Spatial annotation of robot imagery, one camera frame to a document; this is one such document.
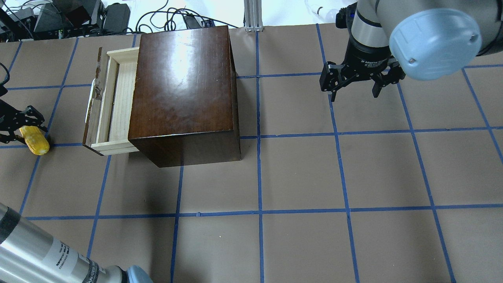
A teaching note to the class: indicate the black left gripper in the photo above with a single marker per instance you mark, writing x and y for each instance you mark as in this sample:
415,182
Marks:
15,121

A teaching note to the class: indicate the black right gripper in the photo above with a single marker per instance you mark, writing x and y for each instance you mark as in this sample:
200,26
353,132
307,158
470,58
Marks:
366,58

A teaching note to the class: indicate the yellow toy corn cob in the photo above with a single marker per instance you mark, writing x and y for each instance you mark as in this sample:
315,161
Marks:
35,140

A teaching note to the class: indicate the light wood drawer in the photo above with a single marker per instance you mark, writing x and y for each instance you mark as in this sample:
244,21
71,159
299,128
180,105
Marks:
111,136

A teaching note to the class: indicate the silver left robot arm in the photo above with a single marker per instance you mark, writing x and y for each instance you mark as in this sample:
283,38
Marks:
29,254

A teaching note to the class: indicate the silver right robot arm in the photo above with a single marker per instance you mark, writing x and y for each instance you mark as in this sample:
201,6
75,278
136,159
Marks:
420,33

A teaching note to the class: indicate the dark brown wooden cabinet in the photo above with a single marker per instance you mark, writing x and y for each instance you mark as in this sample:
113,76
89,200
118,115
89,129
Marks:
185,106

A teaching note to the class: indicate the black power adapter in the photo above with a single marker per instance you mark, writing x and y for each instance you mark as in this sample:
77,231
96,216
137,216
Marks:
191,22

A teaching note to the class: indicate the aluminium frame post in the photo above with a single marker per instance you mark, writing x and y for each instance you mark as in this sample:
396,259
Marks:
253,16

